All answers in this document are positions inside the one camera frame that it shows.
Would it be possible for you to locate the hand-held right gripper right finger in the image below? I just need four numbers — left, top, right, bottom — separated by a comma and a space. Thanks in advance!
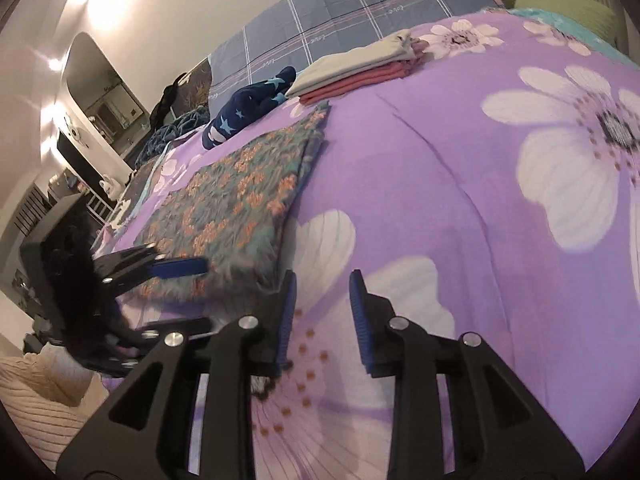
348, 269, 586, 480

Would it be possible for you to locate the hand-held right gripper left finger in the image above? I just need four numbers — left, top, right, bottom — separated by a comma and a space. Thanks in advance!
55, 270, 298, 480

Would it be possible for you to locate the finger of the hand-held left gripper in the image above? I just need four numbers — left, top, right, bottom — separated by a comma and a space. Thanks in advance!
95, 244, 210, 301
114, 316, 213, 356

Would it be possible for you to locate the teal floral long-sleeve shirt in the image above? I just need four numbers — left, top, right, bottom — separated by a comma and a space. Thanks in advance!
132, 101, 332, 306

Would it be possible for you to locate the person's left forearm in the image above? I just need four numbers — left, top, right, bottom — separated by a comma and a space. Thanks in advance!
0, 347, 111, 473

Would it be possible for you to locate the dark printed blanket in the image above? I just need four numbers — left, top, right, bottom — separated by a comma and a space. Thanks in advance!
107, 160, 171, 231

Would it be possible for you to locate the dark blue fleece blanket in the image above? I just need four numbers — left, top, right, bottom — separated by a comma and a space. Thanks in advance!
135, 106, 211, 166

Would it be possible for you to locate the purple floral bedsheet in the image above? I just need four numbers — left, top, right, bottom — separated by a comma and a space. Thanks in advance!
95, 7, 640, 480

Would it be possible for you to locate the black cloth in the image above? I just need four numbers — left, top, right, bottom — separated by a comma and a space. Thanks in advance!
149, 72, 190, 128

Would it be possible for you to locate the mirror cabinet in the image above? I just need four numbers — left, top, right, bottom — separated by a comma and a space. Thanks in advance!
82, 85, 143, 136

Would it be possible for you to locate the navy star-print garment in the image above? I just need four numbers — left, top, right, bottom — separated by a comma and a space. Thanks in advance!
201, 66, 298, 151

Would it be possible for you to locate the dark floral headboard cover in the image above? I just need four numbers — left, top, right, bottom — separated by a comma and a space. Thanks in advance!
172, 57, 213, 111

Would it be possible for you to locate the folded pink cloth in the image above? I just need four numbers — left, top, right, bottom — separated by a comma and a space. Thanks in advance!
299, 42, 426, 107

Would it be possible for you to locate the folded beige cloth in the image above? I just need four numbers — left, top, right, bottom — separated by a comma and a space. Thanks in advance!
285, 30, 416, 98

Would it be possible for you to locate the blue plaid pillow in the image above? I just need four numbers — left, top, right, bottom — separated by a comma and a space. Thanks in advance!
207, 0, 508, 106

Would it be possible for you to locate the white wire rack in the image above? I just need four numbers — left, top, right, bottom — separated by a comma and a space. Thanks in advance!
85, 192, 116, 226

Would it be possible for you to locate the black wall panel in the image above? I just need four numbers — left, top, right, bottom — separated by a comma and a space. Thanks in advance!
56, 129, 91, 173

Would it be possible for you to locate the white wall ornament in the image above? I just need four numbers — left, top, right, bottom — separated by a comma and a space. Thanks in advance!
62, 117, 88, 143

